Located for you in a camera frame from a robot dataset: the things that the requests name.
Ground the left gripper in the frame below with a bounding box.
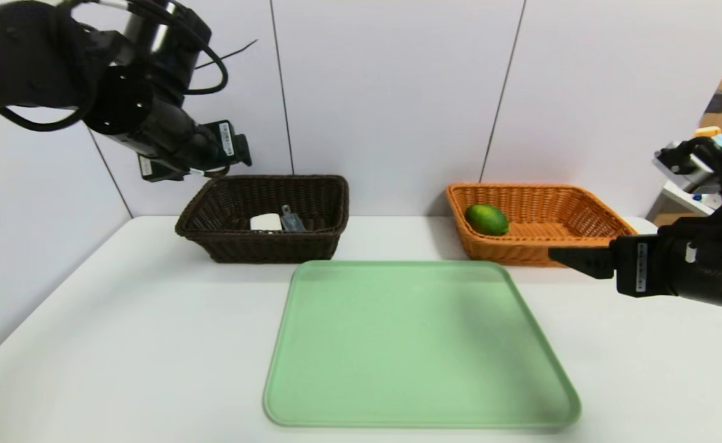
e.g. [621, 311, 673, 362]
[151, 94, 253, 177]

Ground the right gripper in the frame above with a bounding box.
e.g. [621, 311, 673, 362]
[548, 234, 722, 316]

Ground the grey pencil lead case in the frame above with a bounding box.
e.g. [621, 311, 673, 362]
[280, 205, 306, 233]

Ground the green lime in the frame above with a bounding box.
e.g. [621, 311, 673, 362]
[464, 204, 510, 237]

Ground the orange wicker basket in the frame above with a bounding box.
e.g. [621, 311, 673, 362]
[445, 183, 638, 268]

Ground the dark brown wicker basket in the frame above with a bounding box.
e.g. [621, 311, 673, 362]
[175, 175, 350, 264]

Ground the white side table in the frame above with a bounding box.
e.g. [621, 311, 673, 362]
[661, 180, 717, 217]

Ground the light green plastic tray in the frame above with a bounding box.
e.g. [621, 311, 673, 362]
[263, 260, 581, 428]

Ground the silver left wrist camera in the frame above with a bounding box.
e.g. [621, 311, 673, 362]
[138, 155, 184, 183]

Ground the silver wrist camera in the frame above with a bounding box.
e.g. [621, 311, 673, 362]
[653, 142, 717, 193]
[138, 155, 184, 183]

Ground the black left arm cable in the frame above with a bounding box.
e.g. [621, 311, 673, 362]
[0, 0, 258, 133]

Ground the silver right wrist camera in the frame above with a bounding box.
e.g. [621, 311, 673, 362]
[653, 142, 717, 193]

